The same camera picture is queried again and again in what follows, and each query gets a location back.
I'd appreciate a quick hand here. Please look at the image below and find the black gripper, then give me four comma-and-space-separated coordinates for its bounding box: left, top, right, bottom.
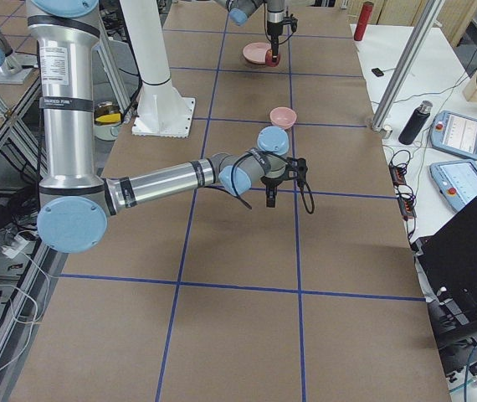
266, 23, 283, 62
261, 177, 284, 208

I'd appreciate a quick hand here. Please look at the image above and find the red apple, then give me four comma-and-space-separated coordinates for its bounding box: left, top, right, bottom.
264, 49, 280, 67

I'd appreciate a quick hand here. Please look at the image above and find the pink bowl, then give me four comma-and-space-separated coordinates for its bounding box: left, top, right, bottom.
269, 106, 297, 130

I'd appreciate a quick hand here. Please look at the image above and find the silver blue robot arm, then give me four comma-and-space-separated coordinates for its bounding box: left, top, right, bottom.
26, 1, 293, 254
215, 0, 285, 66

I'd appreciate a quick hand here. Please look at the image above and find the pink plate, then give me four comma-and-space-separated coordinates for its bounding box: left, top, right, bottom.
242, 42, 271, 64

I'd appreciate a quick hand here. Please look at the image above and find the red bottle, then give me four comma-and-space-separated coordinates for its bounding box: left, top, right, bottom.
353, 1, 374, 42

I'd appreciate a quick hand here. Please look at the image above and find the small black square device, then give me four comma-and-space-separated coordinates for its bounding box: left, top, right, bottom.
372, 68, 384, 77

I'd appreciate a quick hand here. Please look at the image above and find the orange black power strip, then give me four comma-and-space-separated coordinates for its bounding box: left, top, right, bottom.
388, 163, 417, 221

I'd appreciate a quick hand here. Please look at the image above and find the black thermos bottle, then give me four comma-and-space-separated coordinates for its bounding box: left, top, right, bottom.
398, 100, 433, 145

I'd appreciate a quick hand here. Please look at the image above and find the steel pot with corn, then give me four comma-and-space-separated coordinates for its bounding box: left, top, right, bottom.
94, 101, 122, 142

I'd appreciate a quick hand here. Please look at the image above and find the near teach pendant tablet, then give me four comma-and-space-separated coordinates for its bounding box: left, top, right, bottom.
429, 160, 477, 212

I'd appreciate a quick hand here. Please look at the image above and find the teach pendant tablet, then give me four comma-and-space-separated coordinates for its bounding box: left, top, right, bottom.
429, 111, 477, 161
429, 160, 477, 212

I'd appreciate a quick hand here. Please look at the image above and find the far teach pendant tablet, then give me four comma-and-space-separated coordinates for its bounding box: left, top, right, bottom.
429, 111, 477, 161

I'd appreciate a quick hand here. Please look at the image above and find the black laptop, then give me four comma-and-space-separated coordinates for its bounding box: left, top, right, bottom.
418, 197, 477, 329

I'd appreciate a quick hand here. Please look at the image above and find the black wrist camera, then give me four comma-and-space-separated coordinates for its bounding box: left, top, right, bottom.
287, 157, 308, 183
282, 13, 298, 33

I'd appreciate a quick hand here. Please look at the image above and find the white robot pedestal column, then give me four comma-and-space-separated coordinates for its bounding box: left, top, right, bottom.
121, 0, 196, 138

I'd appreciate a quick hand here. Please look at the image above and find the aluminium frame post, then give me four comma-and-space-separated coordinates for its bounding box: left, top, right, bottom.
370, 0, 445, 131

